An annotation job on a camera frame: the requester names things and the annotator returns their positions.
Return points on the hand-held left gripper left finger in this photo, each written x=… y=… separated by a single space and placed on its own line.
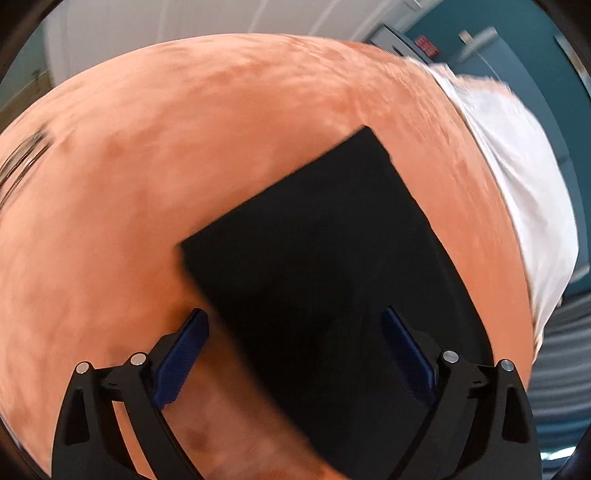
x=182 y=355

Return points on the white bed sheet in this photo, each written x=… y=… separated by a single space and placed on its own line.
x=517 y=175

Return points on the light grey padded object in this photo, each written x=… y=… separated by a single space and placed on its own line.
x=475 y=41

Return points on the white panelled wardrobe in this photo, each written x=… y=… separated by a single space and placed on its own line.
x=392 y=39

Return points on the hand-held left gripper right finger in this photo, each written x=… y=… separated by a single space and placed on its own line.
x=408 y=355

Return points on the blue padded headboard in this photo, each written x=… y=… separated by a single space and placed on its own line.
x=531 y=64

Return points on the red wardrobe decoration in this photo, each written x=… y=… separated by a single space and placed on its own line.
x=425 y=45

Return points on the black pants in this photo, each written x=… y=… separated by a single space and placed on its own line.
x=314 y=240

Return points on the grey striped cloth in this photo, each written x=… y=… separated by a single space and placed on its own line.
x=561 y=369

